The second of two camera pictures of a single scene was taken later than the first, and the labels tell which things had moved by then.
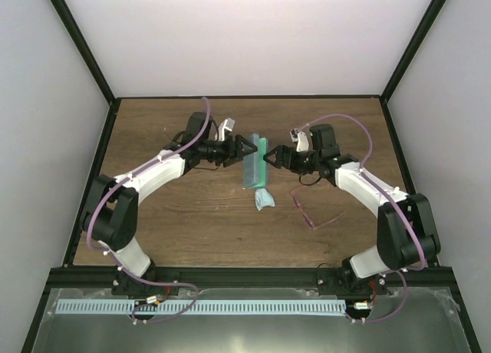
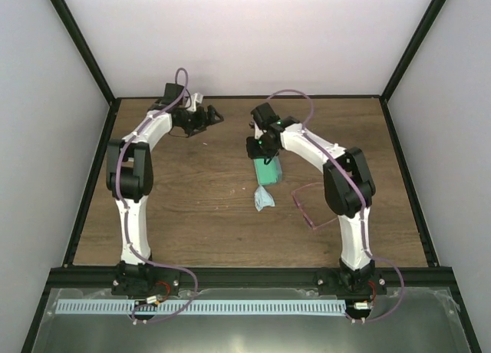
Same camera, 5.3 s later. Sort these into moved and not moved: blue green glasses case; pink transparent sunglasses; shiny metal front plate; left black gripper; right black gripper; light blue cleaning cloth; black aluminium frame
Moved: left black gripper; blue green glasses case; right black gripper
Not moved: shiny metal front plate; black aluminium frame; pink transparent sunglasses; light blue cleaning cloth
